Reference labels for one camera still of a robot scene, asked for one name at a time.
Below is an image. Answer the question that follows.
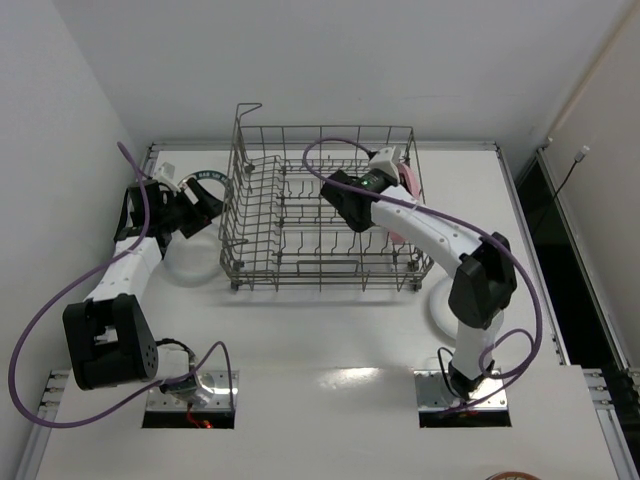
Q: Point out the pink plastic plate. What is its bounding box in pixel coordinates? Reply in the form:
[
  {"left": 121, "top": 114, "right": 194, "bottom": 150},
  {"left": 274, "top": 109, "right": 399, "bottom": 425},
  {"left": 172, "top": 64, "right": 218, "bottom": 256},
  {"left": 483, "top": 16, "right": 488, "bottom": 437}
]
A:
[{"left": 389, "top": 163, "right": 421, "bottom": 245}]

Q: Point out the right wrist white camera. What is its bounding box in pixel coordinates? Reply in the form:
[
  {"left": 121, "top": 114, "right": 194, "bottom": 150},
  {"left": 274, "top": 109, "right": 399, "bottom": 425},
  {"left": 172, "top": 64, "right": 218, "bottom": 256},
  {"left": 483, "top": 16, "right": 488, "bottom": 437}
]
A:
[{"left": 369, "top": 146, "right": 401, "bottom": 180}]

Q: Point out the metal base plate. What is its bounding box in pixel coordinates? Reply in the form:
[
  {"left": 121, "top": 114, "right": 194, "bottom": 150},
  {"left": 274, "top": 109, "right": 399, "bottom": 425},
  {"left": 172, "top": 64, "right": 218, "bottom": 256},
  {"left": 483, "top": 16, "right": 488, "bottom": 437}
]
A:
[
  {"left": 414, "top": 370, "right": 508, "bottom": 413},
  {"left": 145, "top": 370, "right": 239, "bottom": 413}
]

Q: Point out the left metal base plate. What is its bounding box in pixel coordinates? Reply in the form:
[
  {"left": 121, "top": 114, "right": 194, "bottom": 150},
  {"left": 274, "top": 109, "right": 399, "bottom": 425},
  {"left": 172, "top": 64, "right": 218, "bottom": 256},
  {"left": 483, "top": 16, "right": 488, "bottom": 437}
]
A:
[{"left": 145, "top": 370, "right": 239, "bottom": 413}]

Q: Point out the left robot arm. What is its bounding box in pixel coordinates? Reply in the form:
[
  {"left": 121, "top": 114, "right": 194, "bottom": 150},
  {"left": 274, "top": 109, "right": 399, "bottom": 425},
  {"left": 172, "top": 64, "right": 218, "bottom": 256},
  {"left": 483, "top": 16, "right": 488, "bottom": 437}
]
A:
[{"left": 63, "top": 175, "right": 225, "bottom": 390}]

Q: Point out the wrist white camera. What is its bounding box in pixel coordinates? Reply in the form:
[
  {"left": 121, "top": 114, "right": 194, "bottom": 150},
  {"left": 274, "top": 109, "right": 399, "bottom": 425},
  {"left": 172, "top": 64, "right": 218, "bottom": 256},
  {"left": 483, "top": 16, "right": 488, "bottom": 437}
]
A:
[
  {"left": 151, "top": 162, "right": 176, "bottom": 189},
  {"left": 369, "top": 146, "right": 401, "bottom": 180}
]

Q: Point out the green rimmed printed plate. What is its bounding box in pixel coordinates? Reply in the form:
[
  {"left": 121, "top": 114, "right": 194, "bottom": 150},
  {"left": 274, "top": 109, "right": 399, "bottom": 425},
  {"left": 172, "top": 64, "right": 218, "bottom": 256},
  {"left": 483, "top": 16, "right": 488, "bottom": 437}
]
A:
[{"left": 178, "top": 169, "right": 229, "bottom": 189}]

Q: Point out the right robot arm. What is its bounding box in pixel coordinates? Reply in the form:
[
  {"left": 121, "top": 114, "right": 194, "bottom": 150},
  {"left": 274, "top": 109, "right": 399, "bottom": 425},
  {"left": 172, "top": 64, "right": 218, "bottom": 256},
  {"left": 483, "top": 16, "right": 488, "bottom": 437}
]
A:
[{"left": 321, "top": 169, "right": 517, "bottom": 400}]

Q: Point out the grey wire dish rack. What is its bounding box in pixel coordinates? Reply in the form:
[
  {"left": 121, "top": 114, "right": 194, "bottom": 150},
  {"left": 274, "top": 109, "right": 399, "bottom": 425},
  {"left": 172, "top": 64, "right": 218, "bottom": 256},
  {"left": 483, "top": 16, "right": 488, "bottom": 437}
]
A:
[{"left": 219, "top": 102, "right": 434, "bottom": 292}]

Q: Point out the brown round object bottom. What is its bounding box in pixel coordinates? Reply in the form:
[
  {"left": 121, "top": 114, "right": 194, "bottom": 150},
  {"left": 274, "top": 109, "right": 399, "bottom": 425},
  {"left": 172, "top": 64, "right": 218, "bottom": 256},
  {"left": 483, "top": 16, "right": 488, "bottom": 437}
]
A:
[{"left": 486, "top": 470, "right": 540, "bottom": 480}]

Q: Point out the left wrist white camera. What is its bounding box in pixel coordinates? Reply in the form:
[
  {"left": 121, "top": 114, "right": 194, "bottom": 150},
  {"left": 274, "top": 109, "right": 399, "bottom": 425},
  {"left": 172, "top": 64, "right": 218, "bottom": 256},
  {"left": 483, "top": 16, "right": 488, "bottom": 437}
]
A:
[{"left": 151, "top": 162, "right": 176, "bottom": 189}]

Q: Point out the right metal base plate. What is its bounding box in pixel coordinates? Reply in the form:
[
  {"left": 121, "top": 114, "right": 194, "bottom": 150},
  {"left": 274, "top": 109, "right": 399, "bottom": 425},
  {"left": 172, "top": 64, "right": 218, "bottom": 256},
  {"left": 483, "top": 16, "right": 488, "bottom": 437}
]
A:
[{"left": 414, "top": 370, "right": 508, "bottom": 413}]

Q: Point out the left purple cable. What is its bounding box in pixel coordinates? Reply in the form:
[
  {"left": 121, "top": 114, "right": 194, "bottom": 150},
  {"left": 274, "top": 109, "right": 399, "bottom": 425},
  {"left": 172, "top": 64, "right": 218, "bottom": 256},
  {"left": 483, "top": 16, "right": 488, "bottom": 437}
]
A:
[{"left": 7, "top": 140, "right": 236, "bottom": 432}]

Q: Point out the hanging black usb cable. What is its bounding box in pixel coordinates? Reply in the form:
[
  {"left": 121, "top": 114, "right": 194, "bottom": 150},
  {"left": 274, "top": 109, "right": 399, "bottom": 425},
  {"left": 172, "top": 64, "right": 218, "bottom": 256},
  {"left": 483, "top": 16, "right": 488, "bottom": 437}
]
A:
[{"left": 529, "top": 144, "right": 591, "bottom": 236}]

